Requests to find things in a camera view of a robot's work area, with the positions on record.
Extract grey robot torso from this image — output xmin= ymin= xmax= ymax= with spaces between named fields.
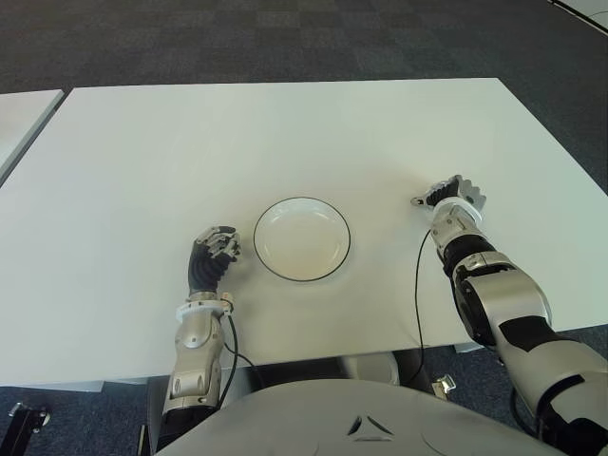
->
xmin=154 ymin=378 xmax=569 ymax=456

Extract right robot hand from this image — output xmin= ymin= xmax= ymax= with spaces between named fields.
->
xmin=410 ymin=174 xmax=488 ymax=220

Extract black metal stand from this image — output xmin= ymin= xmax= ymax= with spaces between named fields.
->
xmin=0 ymin=401 xmax=51 ymax=456

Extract white plate with black rim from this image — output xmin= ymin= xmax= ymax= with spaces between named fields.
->
xmin=253 ymin=196 xmax=353 ymax=286

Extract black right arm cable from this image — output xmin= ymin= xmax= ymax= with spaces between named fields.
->
xmin=401 ymin=229 xmax=432 ymax=390

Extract adjacent white table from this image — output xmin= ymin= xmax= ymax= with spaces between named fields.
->
xmin=0 ymin=88 xmax=66 ymax=176

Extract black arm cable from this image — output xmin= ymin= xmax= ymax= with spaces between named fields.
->
xmin=401 ymin=229 xmax=432 ymax=390
xmin=221 ymin=313 xmax=268 ymax=398

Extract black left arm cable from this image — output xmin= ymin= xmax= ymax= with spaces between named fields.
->
xmin=221 ymin=313 xmax=268 ymax=398

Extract white rounded robot hip shell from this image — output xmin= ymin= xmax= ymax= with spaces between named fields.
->
xmin=340 ymin=352 xmax=401 ymax=387

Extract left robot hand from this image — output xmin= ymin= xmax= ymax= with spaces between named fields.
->
xmin=188 ymin=225 xmax=243 ymax=294

